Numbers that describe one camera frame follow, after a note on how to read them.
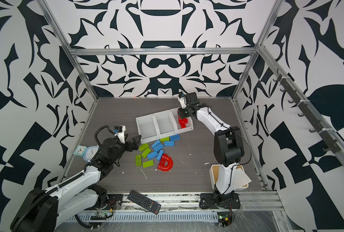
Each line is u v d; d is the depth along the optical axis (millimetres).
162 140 944
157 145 918
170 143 941
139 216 713
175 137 963
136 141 763
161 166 850
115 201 732
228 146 511
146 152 913
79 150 899
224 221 710
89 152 889
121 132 730
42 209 401
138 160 870
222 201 683
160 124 1025
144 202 731
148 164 865
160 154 888
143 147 915
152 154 892
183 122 1019
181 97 846
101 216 727
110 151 627
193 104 729
